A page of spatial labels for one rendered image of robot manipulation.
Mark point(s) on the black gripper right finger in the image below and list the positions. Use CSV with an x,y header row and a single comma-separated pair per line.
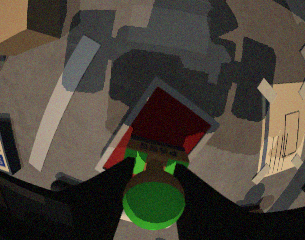
x,y
210,216

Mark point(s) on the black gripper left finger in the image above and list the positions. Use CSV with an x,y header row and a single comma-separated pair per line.
x,y
89,211

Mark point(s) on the tan cardboard box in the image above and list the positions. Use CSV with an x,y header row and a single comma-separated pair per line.
x,y
26,24

